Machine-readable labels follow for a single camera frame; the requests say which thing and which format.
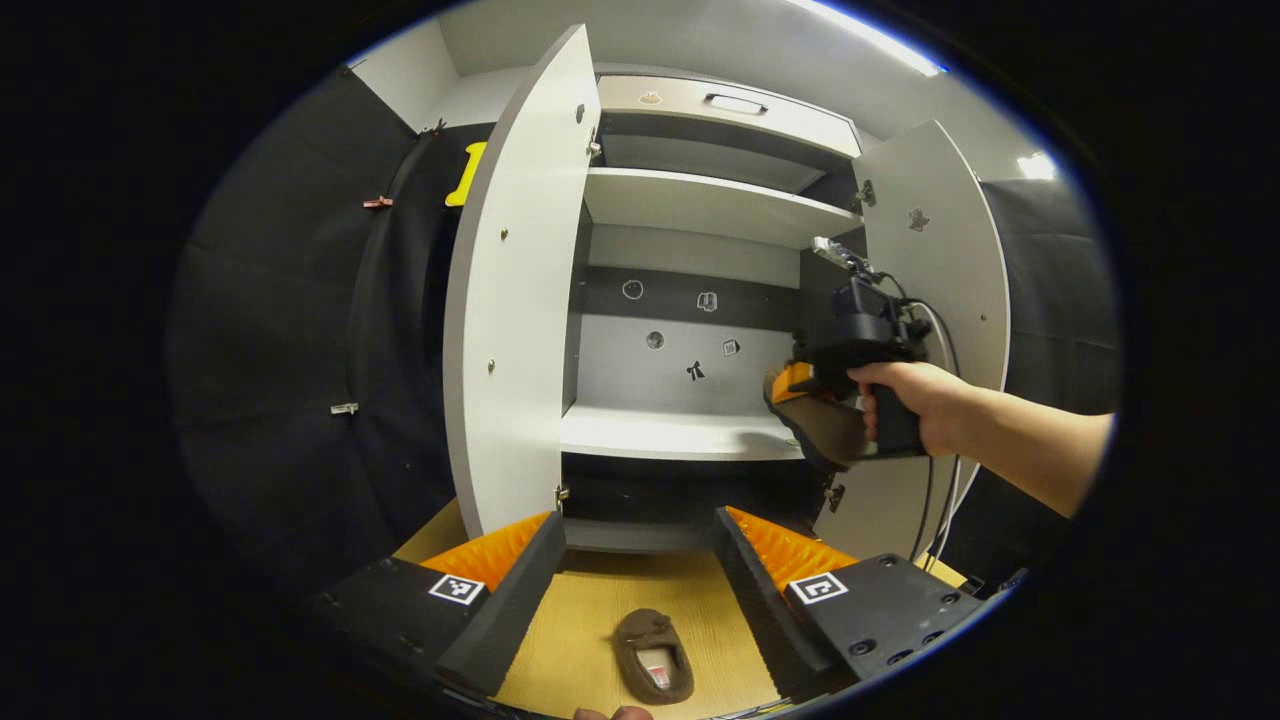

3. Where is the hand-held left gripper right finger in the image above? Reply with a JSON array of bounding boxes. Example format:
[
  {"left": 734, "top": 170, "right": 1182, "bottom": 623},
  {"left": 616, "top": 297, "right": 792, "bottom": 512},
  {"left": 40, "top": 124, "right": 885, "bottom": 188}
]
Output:
[{"left": 711, "top": 505, "right": 1002, "bottom": 702}]

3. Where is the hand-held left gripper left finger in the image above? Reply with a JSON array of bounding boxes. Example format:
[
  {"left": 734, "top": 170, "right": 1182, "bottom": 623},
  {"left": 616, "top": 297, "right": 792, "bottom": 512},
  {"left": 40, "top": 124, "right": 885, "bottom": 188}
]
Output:
[{"left": 310, "top": 510, "right": 569, "bottom": 699}]

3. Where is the brown fuzzy shoe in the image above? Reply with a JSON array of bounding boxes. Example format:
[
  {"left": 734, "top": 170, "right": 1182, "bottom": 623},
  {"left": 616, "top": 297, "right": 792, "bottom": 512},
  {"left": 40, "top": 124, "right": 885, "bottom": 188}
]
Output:
[
  {"left": 612, "top": 607, "right": 697, "bottom": 707},
  {"left": 764, "top": 366, "right": 873, "bottom": 472}
]

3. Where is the white cabinet door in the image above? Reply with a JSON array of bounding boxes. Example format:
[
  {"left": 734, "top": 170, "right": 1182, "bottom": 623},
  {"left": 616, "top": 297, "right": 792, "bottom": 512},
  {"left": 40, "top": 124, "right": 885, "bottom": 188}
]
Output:
[
  {"left": 814, "top": 119, "right": 1012, "bottom": 564},
  {"left": 442, "top": 24, "right": 603, "bottom": 542}
]

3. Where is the white shoe cabinet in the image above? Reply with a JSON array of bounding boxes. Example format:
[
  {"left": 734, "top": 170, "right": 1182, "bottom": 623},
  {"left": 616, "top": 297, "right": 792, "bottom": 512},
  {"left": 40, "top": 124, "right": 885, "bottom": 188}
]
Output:
[{"left": 442, "top": 24, "right": 1012, "bottom": 564}]

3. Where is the white cabinet shelf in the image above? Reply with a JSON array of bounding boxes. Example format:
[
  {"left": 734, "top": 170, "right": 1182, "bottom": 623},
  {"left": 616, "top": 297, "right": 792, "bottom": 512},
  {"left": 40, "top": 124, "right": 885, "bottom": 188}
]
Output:
[
  {"left": 582, "top": 166, "right": 865, "bottom": 252},
  {"left": 559, "top": 404, "right": 813, "bottom": 464}
]

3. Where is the beige cabinet drawer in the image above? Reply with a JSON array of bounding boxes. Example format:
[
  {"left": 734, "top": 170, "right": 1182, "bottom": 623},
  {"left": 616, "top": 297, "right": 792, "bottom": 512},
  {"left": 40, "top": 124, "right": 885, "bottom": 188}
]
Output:
[{"left": 596, "top": 74, "right": 864, "bottom": 160}]

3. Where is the black backdrop cloth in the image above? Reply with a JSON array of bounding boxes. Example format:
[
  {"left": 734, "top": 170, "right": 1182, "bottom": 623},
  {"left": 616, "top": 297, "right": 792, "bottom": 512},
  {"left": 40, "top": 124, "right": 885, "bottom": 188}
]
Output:
[
  {"left": 168, "top": 65, "right": 497, "bottom": 603},
  {"left": 940, "top": 177, "right": 1122, "bottom": 583}
]

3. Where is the long ceiling light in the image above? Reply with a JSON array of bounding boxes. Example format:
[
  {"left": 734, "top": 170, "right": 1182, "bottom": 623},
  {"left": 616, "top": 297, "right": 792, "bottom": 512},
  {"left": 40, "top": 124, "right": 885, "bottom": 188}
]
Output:
[{"left": 788, "top": 0, "right": 947, "bottom": 79}]

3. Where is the black cable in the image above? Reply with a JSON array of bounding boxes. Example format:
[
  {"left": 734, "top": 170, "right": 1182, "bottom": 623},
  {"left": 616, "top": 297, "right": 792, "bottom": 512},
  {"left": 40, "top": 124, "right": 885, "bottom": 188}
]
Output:
[{"left": 903, "top": 298, "right": 967, "bottom": 573}]

